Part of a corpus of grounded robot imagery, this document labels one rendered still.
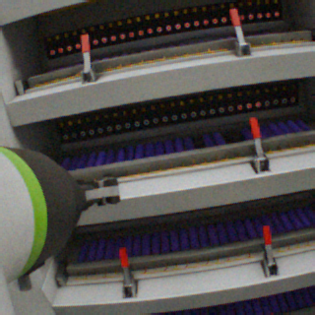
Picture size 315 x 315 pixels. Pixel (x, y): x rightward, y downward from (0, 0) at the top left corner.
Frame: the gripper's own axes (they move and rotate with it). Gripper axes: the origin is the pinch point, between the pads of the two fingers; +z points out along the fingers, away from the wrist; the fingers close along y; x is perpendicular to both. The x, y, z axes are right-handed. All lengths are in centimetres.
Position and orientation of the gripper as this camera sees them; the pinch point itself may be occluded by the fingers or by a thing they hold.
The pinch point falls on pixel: (94, 191)
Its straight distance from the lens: 45.1
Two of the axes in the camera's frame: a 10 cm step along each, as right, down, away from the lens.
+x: -1.6, -9.9, 0.6
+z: 0.8, 0.5, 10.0
